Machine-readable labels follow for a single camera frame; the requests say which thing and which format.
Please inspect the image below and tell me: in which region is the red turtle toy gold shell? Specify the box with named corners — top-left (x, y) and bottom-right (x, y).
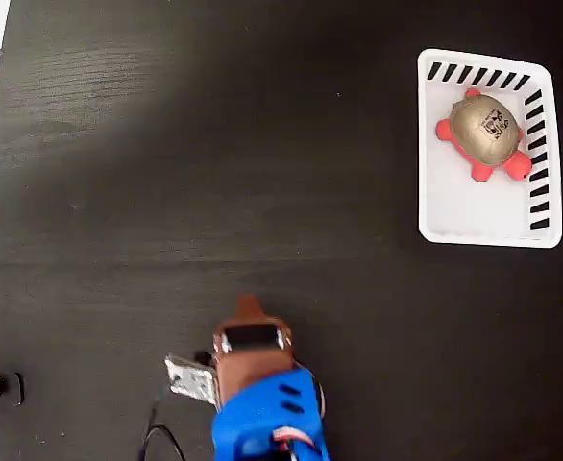
top-left (435, 86), bottom-right (534, 185)

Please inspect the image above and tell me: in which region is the white plastic basket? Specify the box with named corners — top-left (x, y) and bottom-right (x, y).
top-left (416, 47), bottom-right (563, 250)

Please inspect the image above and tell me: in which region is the bare camera circuit board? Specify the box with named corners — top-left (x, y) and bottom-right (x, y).
top-left (163, 352), bottom-right (218, 403)

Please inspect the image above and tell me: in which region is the red white servo wire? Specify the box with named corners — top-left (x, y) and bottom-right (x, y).
top-left (272, 424), bottom-right (317, 451)

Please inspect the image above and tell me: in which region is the black camera cable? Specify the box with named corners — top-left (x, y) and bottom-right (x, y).
top-left (138, 387), bottom-right (187, 461)

